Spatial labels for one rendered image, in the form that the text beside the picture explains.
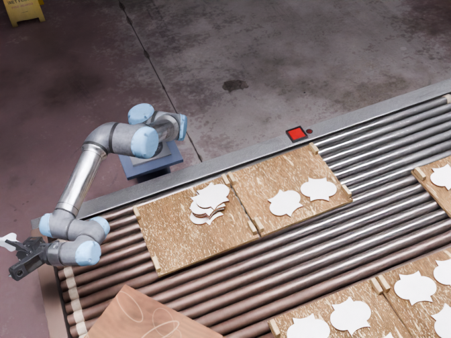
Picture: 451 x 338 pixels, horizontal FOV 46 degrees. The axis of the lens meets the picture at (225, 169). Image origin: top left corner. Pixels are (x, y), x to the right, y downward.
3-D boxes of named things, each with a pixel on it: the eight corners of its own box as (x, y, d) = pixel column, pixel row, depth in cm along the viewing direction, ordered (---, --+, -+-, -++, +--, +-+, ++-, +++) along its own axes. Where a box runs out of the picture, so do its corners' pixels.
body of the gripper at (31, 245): (35, 255, 181) (65, 254, 177) (19, 270, 173) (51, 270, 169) (27, 235, 177) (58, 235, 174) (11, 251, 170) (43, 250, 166)
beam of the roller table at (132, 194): (34, 228, 228) (29, 219, 223) (447, 86, 269) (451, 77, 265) (37, 243, 222) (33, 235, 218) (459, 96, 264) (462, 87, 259)
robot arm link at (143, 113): (136, 121, 250) (131, 98, 240) (163, 125, 247) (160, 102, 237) (126, 139, 242) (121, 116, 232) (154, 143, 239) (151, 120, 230)
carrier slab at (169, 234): (133, 210, 222) (132, 208, 221) (224, 178, 230) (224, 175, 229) (158, 277, 200) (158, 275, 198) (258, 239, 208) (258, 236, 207)
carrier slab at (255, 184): (226, 177, 231) (225, 174, 230) (311, 146, 239) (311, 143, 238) (261, 238, 208) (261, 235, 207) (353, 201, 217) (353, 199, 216)
